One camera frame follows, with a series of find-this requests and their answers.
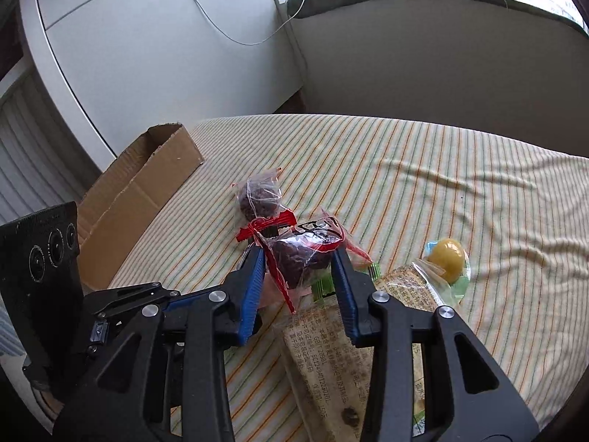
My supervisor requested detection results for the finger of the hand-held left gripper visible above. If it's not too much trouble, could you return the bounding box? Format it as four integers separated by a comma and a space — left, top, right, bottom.
163, 291, 217, 316

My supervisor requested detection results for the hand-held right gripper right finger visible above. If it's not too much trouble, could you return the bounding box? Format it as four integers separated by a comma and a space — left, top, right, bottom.
330, 244, 541, 442

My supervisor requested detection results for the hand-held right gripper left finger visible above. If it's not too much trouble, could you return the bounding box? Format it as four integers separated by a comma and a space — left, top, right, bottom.
53, 246, 268, 442

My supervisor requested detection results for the dark cake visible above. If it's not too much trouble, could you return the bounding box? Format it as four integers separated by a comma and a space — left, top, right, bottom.
230, 168, 283, 222
234, 207, 373, 316

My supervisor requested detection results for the clear cracker packet green label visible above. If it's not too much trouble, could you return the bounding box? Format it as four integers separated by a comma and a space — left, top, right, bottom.
271, 262, 465, 442

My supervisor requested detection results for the yellow jelly cup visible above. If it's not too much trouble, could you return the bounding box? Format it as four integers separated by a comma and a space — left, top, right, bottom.
421, 238, 472, 307

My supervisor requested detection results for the brown cardboard box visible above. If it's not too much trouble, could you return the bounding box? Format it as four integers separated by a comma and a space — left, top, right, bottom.
76, 122, 205, 293

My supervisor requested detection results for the pink snack wrapper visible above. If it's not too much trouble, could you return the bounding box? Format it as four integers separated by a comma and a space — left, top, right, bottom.
257, 276, 314, 310

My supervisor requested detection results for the white slatted panel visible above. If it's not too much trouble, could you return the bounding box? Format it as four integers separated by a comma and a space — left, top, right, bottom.
0, 71, 93, 224

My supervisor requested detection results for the striped table cloth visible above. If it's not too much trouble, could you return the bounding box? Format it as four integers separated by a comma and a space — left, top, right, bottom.
110, 113, 589, 442

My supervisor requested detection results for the white cabinet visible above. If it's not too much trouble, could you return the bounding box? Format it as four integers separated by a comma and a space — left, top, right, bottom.
21, 0, 304, 171

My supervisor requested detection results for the white cable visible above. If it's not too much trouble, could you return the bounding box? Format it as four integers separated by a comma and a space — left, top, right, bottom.
179, 0, 308, 48

